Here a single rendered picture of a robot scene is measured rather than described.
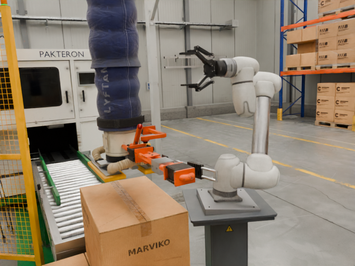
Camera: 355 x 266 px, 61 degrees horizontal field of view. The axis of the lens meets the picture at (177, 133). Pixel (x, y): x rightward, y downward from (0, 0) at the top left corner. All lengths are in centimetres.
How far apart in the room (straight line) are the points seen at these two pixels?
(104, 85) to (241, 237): 124
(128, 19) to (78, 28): 948
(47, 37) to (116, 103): 942
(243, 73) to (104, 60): 64
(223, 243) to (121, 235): 85
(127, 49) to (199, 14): 1110
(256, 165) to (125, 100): 90
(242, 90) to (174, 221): 68
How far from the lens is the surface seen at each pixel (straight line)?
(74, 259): 198
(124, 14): 144
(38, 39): 1076
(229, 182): 190
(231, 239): 202
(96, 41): 144
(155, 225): 138
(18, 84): 257
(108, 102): 143
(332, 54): 942
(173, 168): 98
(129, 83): 143
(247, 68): 151
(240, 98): 149
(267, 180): 190
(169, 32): 1178
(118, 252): 138
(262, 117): 199
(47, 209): 260
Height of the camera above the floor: 154
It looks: 10 degrees down
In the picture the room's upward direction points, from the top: 3 degrees counter-clockwise
